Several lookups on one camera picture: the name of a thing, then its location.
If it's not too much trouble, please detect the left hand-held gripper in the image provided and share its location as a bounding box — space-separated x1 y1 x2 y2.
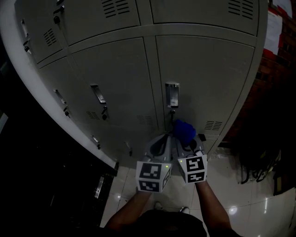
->
135 136 173 193

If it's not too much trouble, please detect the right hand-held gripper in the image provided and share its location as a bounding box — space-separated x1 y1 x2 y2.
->
175 135 208 184

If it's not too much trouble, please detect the blue microfibre cloth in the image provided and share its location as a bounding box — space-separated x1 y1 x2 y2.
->
173 119 197 147

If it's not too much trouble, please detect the grey metal locker door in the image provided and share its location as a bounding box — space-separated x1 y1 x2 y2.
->
155 35 256 137

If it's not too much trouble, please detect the person's left forearm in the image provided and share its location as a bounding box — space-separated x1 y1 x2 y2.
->
105 191 154 232

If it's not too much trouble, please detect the person's right forearm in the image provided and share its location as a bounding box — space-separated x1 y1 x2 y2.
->
195 181 234 237

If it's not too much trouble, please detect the grey metal locker cabinet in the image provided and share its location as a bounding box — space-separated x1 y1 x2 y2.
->
13 0 269 167

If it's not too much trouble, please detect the person's black clothing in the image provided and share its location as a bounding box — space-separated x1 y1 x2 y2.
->
101 209 209 237

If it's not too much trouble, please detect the black and yellow backpack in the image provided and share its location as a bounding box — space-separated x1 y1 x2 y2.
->
240 149 283 185

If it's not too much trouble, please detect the recessed metal door handle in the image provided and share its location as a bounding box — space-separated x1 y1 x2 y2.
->
165 82 180 108

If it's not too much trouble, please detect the white wall notice sheet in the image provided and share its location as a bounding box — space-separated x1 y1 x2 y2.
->
263 11 284 56
269 0 293 18

